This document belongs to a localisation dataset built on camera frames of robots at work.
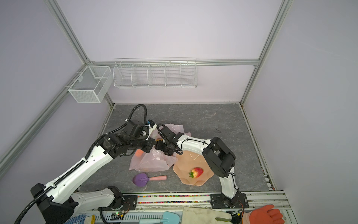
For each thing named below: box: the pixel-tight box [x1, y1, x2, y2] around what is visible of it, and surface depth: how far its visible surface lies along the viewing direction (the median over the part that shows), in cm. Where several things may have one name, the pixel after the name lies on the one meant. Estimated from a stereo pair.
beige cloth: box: [181, 206, 233, 224], surface depth 71 cm
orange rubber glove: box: [241, 204, 285, 224], surface depth 70 cm
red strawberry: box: [188, 167, 204, 179], surface depth 82 cm
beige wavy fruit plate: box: [172, 150, 215, 186], surface depth 84 cm
